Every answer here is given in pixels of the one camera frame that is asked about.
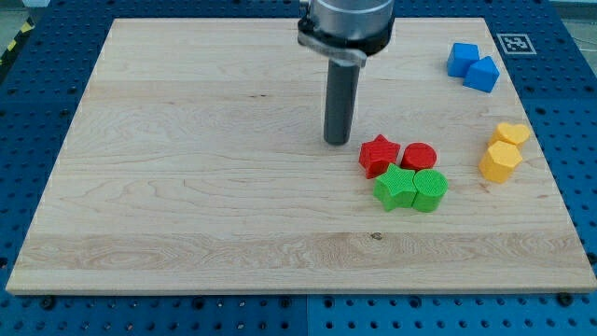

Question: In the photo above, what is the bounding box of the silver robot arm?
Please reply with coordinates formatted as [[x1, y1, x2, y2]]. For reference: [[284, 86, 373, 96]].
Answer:
[[298, 0, 395, 68]]

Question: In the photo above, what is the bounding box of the light wooden board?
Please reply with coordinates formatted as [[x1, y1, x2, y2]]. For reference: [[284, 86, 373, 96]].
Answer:
[[7, 18, 596, 295]]

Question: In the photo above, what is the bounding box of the red star block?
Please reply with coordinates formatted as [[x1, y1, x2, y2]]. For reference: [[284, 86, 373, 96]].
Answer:
[[358, 134, 401, 179]]

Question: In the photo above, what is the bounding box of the green star block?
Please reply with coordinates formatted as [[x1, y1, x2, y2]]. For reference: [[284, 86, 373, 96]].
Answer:
[[373, 163, 417, 212]]

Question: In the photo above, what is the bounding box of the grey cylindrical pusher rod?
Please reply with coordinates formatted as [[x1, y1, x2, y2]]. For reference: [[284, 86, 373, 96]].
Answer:
[[324, 59, 360, 146]]

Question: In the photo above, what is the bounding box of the red cylinder block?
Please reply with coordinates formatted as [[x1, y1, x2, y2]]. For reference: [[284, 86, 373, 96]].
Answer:
[[400, 142, 437, 171]]

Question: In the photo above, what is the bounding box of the green cylinder block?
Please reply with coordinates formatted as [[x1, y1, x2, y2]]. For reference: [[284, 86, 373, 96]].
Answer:
[[412, 169, 449, 212]]

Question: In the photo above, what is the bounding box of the blue cube block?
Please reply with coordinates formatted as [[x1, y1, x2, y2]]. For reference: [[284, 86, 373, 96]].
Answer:
[[447, 43, 479, 77]]

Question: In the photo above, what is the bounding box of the yellow hexagon block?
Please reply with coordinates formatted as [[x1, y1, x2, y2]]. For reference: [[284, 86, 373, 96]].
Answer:
[[479, 141, 522, 183]]

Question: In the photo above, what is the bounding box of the blue pentagon block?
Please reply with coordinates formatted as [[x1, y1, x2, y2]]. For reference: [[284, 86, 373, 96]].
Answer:
[[463, 56, 500, 92]]

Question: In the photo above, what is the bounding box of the yellow heart block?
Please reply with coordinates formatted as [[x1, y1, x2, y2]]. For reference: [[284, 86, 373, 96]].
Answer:
[[488, 122, 531, 149]]

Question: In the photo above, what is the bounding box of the white fiducial marker tag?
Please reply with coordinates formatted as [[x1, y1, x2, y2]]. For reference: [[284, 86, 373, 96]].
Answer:
[[496, 33, 536, 55]]

